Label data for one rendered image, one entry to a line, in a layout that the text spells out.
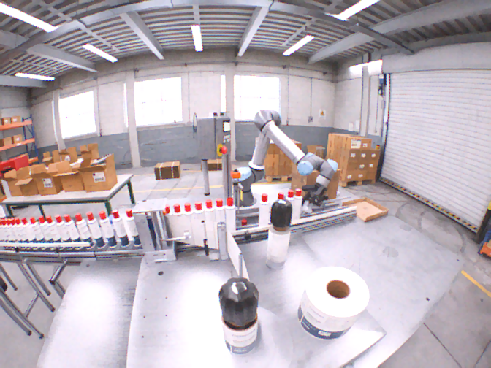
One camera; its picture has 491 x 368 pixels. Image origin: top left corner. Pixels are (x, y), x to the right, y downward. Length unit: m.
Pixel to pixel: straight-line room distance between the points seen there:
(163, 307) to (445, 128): 4.88
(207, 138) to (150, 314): 0.74
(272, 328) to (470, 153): 4.36
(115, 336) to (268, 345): 0.52
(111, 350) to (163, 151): 6.11
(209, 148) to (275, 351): 0.80
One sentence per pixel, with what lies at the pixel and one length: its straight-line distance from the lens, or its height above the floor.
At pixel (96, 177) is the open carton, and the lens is 2.39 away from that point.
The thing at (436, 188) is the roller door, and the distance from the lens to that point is 4.83.
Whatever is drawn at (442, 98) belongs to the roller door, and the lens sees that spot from 4.86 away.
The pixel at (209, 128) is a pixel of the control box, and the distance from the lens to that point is 0.85.
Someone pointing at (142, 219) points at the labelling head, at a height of 1.11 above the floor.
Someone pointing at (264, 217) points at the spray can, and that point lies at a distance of 1.02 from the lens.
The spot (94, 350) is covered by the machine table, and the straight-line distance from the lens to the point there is 0.83.
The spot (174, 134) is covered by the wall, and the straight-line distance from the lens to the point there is 6.35.
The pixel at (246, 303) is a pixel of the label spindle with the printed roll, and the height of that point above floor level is 1.16.
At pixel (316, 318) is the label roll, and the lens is 0.60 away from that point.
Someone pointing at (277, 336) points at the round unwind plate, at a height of 0.89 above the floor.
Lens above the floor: 1.48
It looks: 20 degrees down
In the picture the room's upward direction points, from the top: straight up
